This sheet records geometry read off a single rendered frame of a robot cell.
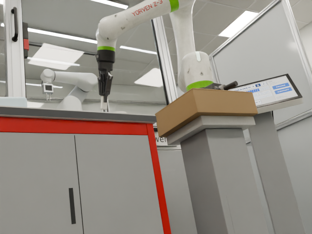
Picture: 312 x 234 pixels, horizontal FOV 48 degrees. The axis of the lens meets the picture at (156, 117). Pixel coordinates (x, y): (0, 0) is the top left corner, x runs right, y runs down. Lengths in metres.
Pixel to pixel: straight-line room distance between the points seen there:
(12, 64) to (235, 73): 2.26
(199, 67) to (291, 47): 1.58
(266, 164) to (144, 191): 1.18
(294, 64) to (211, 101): 1.71
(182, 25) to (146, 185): 0.99
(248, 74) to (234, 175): 2.03
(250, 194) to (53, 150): 0.79
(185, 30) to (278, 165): 0.97
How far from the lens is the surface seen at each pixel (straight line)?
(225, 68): 3.60
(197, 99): 1.34
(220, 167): 1.39
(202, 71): 1.57
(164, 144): 1.98
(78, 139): 1.09
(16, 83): 1.77
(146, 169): 1.18
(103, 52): 1.77
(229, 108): 1.42
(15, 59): 1.83
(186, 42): 1.83
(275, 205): 2.17
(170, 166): 1.99
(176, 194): 1.97
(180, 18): 1.89
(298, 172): 2.98
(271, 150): 2.21
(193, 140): 1.47
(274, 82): 2.37
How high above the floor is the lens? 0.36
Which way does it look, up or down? 18 degrees up
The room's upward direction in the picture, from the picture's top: 10 degrees counter-clockwise
